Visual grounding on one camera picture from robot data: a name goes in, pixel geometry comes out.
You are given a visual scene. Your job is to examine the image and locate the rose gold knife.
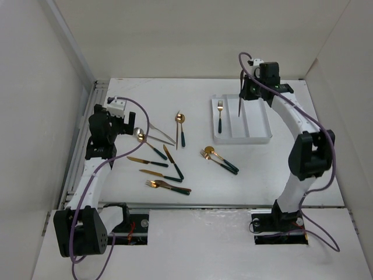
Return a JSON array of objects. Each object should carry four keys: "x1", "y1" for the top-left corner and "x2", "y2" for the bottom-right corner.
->
[{"x1": 238, "y1": 70, "x2": 244, "y2": 117}]

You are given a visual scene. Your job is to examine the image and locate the gold spoon green handle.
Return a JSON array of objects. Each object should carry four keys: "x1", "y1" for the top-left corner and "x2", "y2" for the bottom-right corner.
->
[
  {"x1": 204, "y1": 146, "x2": 239, "y2": 172},
  {"x1": 137, "y1": 134, "x2": 168, "y2": 160},
  {"x1": 179, "y1": 113, "x2": 186, "y2": 148}
]

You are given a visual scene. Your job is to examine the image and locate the gold fork green handle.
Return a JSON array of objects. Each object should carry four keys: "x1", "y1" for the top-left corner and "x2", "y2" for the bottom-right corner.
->
[
  {"x1": 145, "y1": 180, "x2": 191, "y2": 195},
  {"x1": 200, "y1": 150, "x2": 238, "y2": 175},
  {"x1": 217, "y1": 100, "x2": 224, "y2": 134}
]

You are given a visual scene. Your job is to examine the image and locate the silver spoon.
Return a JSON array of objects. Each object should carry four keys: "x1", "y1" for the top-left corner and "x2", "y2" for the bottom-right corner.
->
[{"x1": 133, "y1": 128, "x2": 174, "y2": 146}]

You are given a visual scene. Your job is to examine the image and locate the rose gold fork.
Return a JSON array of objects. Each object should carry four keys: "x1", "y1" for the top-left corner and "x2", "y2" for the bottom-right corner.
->
[{"x1": 175, "y1": 111, "x2": 180, "y2": 150}]

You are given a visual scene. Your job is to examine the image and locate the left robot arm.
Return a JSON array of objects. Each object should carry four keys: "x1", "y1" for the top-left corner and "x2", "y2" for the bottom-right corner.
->
[{"x1": 53, "y1": 100, "x2": 136, "y2": 257}]

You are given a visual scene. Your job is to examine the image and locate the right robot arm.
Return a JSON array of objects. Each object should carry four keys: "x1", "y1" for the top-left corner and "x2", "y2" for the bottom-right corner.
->
[{"x1": 240, "y1": 58, "x2": 336, "y2": 230}]

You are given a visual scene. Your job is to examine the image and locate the white three-slot cutlery tray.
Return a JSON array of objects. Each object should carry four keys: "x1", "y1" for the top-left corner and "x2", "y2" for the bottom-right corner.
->
[{"x1": 211, "y1": 94, "x2": 272, "y2": 145}]

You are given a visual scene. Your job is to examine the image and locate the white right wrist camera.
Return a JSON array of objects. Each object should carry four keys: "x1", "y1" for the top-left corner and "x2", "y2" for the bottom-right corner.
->
[{"x1": 248, "y1": 58, "x2": 264, "y2": 79}]

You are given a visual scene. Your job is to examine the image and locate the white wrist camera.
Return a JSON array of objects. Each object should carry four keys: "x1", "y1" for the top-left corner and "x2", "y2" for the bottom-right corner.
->
[
  {"x1": 248, "y1": 58, "x2": 264, "y2": 79},
  {"x1": 106, "y1": 97, "x2": 126, "y2": 119}
]

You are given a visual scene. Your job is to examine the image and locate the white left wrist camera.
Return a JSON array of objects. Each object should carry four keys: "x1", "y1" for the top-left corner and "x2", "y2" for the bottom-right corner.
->
[{"x1": 106, "y1": 97, "x2": 126, "y2": 119}]

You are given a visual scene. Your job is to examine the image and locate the gold knife green handle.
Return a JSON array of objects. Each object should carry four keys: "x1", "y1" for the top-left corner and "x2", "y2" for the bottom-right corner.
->
[
  {"x1": 163, "y1": 144, "x2": 184, "y2": 180},
  {"x1": 126, "y1": 156, "x2": 168, "y2": 167},
  {"x1": 139, "y1": 169, "x2": 183, "y2": 183}
]

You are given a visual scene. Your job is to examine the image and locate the aluminium rail frame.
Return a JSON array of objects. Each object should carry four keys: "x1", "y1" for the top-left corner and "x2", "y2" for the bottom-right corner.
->
[{"x1": 56, "y1": 80, "x2": 110, "y2": 209}]

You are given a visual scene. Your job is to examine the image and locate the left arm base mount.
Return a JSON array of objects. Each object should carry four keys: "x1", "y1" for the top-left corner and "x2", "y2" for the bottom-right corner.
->
[{"x1": 99, "y1": 203, "x2": 150, "y2": 246}]

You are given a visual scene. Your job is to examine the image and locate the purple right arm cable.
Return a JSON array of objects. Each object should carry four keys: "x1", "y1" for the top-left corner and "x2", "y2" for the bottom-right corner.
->
[{"x1": 238, "y1": 52, "x2": 341, "y2": 253}]

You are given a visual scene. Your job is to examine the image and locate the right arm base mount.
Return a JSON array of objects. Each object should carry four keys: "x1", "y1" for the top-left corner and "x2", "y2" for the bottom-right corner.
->
[{"x1": 251, "y1": 213, "x2": 308, "y2": 245}]

